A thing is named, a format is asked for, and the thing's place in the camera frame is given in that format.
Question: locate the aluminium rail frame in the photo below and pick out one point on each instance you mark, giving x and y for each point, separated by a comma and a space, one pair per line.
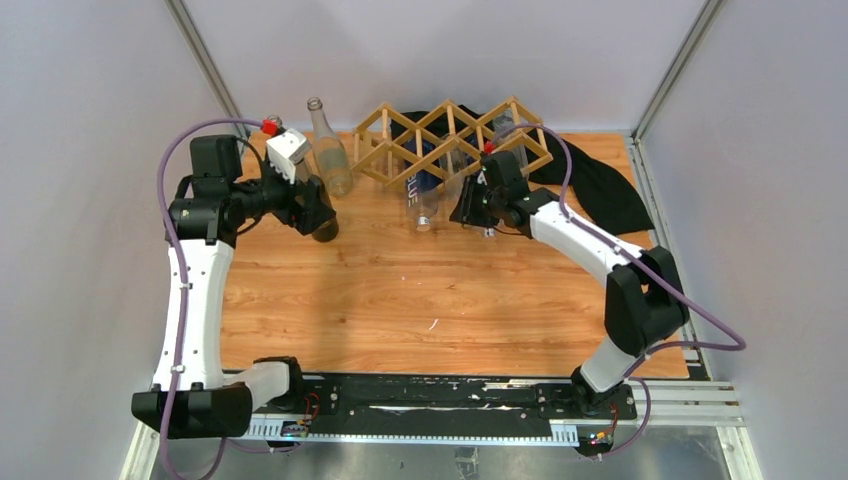
684, 429

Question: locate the black cloth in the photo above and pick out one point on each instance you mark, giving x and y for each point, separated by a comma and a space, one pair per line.
604, 193

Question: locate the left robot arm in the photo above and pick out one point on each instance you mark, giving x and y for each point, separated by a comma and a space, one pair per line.
190, 396

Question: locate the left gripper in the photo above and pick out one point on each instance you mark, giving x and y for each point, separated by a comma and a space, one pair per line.
293, 213

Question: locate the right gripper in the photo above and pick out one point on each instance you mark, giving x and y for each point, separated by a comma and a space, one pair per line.
465, 211

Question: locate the dark green wine bottle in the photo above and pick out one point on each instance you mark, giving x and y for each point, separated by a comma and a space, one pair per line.
320, 210

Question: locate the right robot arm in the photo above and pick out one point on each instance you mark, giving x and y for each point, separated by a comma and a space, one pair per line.
642, 287

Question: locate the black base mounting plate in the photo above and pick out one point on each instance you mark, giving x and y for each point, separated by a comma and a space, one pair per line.
438, 409

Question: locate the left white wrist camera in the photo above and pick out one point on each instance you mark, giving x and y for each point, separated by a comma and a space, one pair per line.
286, 151

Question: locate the wooden lattice wine rack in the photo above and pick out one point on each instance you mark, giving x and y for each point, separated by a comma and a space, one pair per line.
390, 147

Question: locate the clear bottle black label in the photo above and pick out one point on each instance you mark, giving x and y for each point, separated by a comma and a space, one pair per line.
329, 152

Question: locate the clear bottle blue label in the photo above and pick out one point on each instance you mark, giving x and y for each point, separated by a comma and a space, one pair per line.
422, 199

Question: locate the slim clear glass bottle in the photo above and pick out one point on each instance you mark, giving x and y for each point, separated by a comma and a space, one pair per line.
451, 162

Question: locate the clear bottle white label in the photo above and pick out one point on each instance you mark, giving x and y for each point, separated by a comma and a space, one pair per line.
273, 126

